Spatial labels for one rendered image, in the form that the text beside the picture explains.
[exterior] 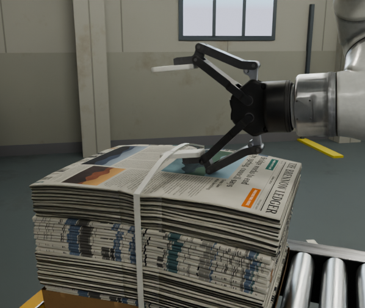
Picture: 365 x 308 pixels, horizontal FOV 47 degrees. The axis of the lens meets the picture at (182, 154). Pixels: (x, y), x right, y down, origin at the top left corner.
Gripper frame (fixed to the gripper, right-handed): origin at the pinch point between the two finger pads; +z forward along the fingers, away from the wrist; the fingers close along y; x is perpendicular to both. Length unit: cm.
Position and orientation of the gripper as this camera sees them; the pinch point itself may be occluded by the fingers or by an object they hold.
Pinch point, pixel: (165, 111)
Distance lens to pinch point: 68.4
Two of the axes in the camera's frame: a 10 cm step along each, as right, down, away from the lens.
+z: -9.3, 0.0, 3.7
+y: 0.9, 9.7, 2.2
